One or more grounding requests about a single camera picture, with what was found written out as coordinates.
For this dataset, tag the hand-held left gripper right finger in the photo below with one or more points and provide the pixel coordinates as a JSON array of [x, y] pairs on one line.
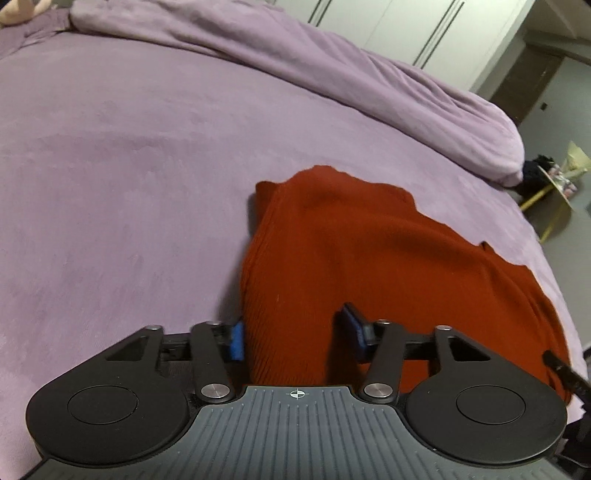
[[354, 330]]

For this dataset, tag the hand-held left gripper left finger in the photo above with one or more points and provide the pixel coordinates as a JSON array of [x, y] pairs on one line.
[[237, 344]]

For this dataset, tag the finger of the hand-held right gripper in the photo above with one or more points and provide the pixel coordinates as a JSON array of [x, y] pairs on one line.
[[563, 369]]

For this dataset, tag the red knit cardigan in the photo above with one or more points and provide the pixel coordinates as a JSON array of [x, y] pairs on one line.
[[369, 258]]

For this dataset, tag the yellow-legged side table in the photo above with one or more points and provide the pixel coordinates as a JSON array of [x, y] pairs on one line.
[[554, 198]]

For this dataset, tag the purple fleece bed blanket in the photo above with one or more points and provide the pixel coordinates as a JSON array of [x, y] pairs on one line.
[[129, 184]]

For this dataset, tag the black cloth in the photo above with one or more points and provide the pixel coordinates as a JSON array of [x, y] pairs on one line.
[[535, 173]]

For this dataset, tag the wrapped flower bouquet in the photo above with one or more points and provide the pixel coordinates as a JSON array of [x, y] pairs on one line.
[[575, 166]]

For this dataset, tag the purple duvet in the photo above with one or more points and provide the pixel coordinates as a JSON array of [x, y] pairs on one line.
[[323, 78]]

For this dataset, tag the brown wooden door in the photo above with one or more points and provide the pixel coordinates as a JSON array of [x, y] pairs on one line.
[[526, 87]]

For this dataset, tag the white wardrobe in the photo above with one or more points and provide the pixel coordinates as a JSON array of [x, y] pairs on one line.
[[406, 32]]

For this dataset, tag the plush toy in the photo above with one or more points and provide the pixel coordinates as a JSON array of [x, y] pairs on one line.
[[18, 10]]

